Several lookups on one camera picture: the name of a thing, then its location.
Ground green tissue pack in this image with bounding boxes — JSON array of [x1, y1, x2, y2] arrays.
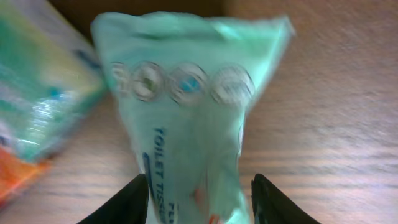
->
[[1, 0, 106, 162]]

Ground small orange box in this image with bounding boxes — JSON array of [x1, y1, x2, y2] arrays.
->
[[1, 146, 50, 207]]

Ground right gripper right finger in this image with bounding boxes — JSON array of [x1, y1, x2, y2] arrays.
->
[[251, 174, 320, 224]]

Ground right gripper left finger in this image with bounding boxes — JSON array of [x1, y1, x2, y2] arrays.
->
[[78, 174, 149, 224]]

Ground teal wet wipes pouch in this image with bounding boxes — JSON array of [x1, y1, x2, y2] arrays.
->
[[91, 12, 294, 223]]

